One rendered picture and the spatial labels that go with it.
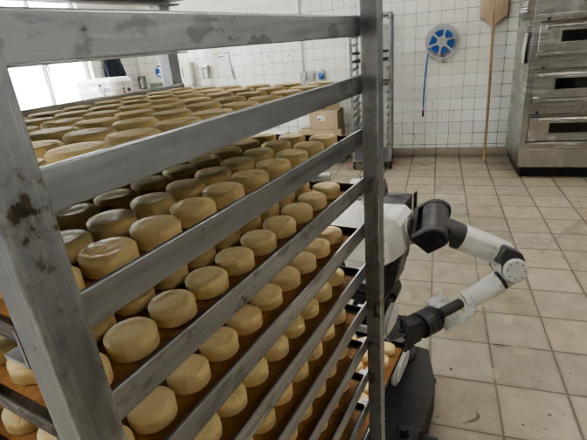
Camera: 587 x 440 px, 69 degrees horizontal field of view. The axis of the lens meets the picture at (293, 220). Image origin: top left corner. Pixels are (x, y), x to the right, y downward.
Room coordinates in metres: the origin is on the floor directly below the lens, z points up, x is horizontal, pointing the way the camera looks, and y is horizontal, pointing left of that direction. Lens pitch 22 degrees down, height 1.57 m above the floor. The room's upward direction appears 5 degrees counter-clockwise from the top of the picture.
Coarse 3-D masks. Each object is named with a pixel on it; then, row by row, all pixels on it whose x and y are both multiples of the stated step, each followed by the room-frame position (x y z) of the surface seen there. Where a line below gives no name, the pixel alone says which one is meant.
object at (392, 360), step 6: (396, 348) 1.06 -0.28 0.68; (396, 354) 1.03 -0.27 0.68; (390, 360) 1.01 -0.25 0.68; (396, 360) 1.01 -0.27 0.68; (366, 366) 0.99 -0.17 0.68; (390, 366) 0.98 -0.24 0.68; (384, 372) 0.96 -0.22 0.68; (390, 372) 0.96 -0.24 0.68; (384, 378) 0.94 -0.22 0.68; (384, 384) 0.91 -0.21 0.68; (366, 420) 0.80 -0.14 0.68; (366, 426) 0.78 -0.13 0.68; (360, 432) 0.76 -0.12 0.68; (360, 438) 0.75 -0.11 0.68
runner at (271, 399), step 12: (360, 276) 0.72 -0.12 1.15; (348, 288) 0.67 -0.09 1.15; (336, 300) 0.63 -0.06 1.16; (348, 300) 0.67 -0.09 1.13; (336, 312) 0.62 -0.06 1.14; (324, 324) 0.58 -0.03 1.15; (312, 336) 0.54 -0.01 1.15; (300, 348) 0.51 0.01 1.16; (312, 348) 0.54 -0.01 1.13; (300, 360) 0.51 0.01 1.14; (288, 372) 0.47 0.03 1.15; (276, 384) 0.45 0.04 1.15; (288, 384) 0.47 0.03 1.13; (264, 396) 0.43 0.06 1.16; (276, 396) 0.44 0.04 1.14; (264, 408) 0.42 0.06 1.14; (252, 420) 0.40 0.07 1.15; (264, 420) 0.42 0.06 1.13; (240, 432) 0.37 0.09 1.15; (252, 432) 0.39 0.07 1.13
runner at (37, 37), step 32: (0, 32) 0.26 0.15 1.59; (32, 32) 0.28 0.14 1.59; (64, 32) 0.30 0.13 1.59; (96, 32) 0.32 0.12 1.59; (128, 32) 0.34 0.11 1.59; (160, 32) 0.37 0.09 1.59; (192, 32) 0.40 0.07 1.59; (224, 32) 0.44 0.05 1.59; (256, 32) 0.49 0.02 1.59; (288, 32) 0.54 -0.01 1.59; (320, 32) 0.62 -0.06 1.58; (352, 32) 0.72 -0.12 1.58
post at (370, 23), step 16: (368, 0) 0.74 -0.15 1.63; (368, 16) 0.74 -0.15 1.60; (368, 32) 0.74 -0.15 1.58; (368, 48) 0.74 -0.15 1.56; (368, 64) 0.74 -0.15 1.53; (368, 80) 0.74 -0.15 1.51; (368, 96) 0.74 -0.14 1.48; (368, 112) 0.74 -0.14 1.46; (368, 128) 0.74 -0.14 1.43; (368, 144) 0.74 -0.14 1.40; (368, 160) 0.74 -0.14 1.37; (368, 176) 0.74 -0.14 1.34; (368, 192) 0.74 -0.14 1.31; (368, 208) 0.74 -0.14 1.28; (368, 224) 0.74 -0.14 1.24; (368, 240) 0.74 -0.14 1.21; (368, 256) 0.74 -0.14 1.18; (368, 272) 0.74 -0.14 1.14; (368, 288) 0.74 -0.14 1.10; (368, 304) 0.74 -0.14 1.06; (368, 320) 0.74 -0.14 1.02; (368, 336) 0.75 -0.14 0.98; (368, 352) 0.75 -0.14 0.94; (368, 368) 0.75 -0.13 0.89; (384, 416) 0.76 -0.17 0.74; (384, 432) 0.75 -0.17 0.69
